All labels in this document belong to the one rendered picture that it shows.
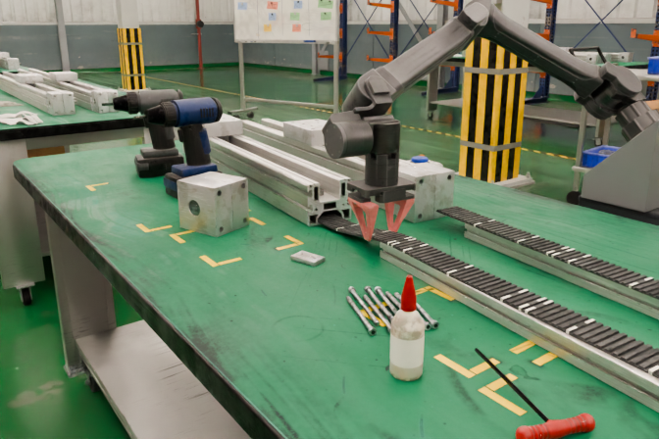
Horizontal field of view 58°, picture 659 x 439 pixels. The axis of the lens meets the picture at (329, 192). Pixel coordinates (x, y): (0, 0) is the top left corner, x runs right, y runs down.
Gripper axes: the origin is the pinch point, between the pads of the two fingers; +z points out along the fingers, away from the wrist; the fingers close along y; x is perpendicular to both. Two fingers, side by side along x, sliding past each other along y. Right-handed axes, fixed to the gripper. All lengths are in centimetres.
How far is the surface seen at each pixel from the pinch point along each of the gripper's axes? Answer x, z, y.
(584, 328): 40.4, -0.4, -1.2
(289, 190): -24.8, -2.4, 5.1
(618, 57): -311, -5, -511
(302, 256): -2.4, 2.3, 13.9
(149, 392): -63, 59, 29
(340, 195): -17.3, -2.2, -2.5
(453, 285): 21.0, 1.1, 1.8
